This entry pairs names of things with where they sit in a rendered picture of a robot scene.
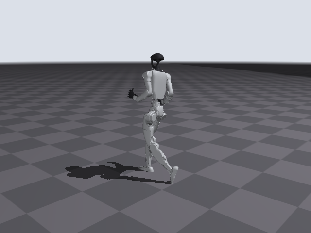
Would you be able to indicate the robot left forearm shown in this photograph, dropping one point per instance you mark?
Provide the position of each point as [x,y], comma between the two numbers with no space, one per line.
[141,97]

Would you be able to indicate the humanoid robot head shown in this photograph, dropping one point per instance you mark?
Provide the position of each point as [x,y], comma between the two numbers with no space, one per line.
[156,57]

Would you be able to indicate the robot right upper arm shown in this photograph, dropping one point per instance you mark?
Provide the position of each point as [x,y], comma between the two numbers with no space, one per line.
[169,92]

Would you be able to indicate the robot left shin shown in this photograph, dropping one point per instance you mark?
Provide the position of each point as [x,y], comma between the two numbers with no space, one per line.
[160,157]

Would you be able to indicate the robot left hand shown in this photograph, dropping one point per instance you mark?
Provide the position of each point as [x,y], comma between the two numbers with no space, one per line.
[131,94]

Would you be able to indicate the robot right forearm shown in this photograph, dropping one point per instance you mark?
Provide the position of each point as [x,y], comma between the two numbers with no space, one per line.
[166,100]

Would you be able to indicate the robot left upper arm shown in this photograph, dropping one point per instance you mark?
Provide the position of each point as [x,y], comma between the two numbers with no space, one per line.
[147,81]

